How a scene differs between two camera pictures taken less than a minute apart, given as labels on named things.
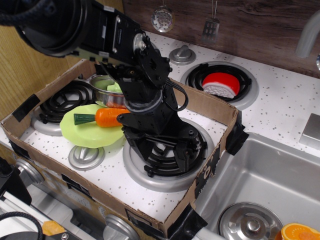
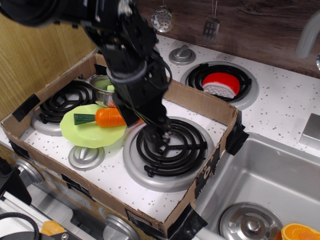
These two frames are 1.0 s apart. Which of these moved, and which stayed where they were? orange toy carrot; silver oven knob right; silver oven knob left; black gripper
Moved: black gripper
Stayed: orange toy carrot; silver oven knob left; silver oven knob right
